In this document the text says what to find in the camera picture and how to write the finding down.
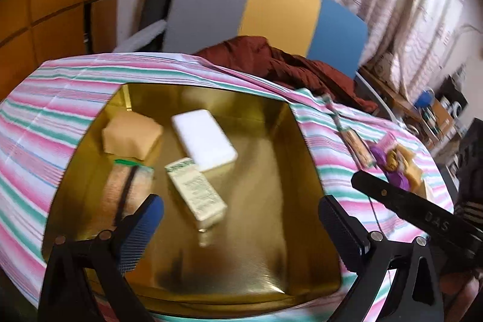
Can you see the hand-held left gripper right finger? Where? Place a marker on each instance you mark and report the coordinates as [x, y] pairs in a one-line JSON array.
[[339, 227]]

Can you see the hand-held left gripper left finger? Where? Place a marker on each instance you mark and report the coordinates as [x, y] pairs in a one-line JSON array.
[[143, 231]]

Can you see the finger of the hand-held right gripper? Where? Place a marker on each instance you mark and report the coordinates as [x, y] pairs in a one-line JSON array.
[[400, 199]]

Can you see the gold metal tin box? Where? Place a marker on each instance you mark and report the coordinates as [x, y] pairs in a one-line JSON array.
[[256, 212]]

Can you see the person's right hand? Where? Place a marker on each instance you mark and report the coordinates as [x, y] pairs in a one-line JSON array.
[[469, 293]]

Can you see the purple toy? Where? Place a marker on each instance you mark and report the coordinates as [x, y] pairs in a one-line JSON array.
[[390, 171]]

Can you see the brown packet with green top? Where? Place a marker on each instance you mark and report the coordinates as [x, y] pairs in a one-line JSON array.
[[113, 190]]

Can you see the green print carton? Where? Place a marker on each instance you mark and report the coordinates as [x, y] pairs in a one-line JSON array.
[[196, 193]]

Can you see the wooden cabinet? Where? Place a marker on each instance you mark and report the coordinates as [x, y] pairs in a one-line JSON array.
[[441, 118]]

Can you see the tan sponge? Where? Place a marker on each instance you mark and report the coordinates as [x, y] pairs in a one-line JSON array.
[[130, 135]]

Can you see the wooden desk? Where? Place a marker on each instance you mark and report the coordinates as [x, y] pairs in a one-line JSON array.
[[396, 95]]

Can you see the blue plastic item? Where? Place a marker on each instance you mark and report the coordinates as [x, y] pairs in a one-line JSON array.
[[424, 97]]

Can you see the white rectangular box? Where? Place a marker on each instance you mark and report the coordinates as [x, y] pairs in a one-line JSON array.
[[203, 139]]

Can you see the black monitor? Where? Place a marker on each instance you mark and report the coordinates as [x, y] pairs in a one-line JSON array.
[[452, 90]]

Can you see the cardboard box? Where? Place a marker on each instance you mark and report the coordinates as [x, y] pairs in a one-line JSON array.
[[385, 65]]

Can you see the striped pink green tablecloth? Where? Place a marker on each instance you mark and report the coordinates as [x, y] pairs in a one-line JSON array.
[[45, 110]]

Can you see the dark red jacket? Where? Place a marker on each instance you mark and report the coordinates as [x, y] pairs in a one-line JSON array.
[[294, 69]]

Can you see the grey yellow blue chair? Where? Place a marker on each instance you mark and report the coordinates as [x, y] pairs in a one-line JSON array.
[[279, 12]]

